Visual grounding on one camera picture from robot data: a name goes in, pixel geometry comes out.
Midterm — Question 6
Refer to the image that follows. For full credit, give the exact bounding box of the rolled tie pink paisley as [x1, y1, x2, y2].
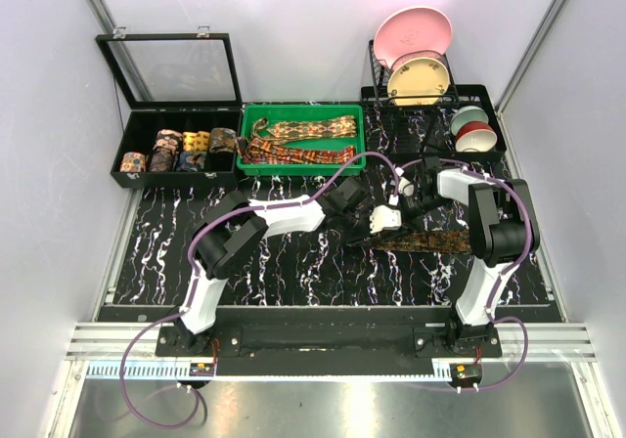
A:
[154, 129, 183, 153]

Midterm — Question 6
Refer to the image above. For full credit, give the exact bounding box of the rolled tie yellow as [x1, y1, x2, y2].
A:
[183, 131, 210, 153]

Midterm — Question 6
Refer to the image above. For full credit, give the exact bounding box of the black key pattern tie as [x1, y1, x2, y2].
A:
[362, 230, 471, 254]

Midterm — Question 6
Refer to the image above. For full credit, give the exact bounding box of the red bowl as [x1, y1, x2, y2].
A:
[455, 121, 498, 153]

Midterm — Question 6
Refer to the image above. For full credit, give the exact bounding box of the rolled tie dark floral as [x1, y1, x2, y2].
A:
[148, 149, 177, 172]

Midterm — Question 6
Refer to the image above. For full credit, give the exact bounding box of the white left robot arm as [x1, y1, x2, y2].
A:
[174, 177, 374, 356]

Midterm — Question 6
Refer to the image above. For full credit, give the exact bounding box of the yellow floral plate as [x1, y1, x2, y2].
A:
[387, 57, 451, 107]

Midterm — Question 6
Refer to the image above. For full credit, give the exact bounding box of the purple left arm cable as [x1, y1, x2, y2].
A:
[118, 152, 400, 432]

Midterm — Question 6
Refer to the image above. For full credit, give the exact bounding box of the rolled tie dark blue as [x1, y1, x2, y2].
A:
[175, 151, 207, 172]

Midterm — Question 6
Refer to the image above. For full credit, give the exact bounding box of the black wire dish rack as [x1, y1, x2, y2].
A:
[362, 40, 460, 108]

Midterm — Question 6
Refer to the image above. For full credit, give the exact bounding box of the black tie storage box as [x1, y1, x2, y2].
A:
[111, 109, 242, 189]

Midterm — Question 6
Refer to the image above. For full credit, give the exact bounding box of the red multicolour checked tie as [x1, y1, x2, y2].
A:
[234, 137, 357, 164]

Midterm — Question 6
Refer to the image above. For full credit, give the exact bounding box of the glass box lid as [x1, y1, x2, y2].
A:
[96, 31, 243, 110]

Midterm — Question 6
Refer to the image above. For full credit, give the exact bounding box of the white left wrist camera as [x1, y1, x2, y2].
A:
[369, 205, 402, 235]

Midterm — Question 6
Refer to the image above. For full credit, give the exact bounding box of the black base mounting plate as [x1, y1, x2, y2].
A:
[156, 324, 503, 359]

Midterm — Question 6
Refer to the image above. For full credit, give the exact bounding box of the pale green bowl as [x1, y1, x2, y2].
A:
[450, 106, 489, 136]

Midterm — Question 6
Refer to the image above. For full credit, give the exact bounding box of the cream ikat pattern tie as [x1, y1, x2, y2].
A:
[250, 115, 358, 144]

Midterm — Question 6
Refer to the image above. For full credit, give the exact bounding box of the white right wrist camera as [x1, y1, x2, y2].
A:
[395, 167, 416, 197]

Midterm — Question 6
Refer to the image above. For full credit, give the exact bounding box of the green plastic tray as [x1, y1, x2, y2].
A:
[237, 104, 366, 177]

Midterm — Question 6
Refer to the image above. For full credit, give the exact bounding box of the rolled tie blue orange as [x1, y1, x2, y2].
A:
[119, 152, 147, 173]

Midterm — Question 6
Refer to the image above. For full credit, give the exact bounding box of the pink plate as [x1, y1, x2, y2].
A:
[373, 6, 453, 66]

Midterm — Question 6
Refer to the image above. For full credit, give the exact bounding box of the rolled tie brown olive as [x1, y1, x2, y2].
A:
[208, 127, 237, 153]

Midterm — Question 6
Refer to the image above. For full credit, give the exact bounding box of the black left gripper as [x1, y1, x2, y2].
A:
[337, 205, 380, 247]

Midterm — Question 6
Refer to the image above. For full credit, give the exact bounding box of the aluminium frame rail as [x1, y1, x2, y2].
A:
[67, 322, 596, 363]

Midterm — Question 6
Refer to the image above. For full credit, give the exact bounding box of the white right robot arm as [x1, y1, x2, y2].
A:
[398, 157, 540, 357]

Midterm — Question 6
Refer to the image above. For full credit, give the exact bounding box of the black dish tray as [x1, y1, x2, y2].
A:
[361, 84, 507, 162]

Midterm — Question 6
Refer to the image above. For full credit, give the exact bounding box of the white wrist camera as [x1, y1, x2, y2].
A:
[369, 205, 402, 235]
[395, 167, 416, 197]

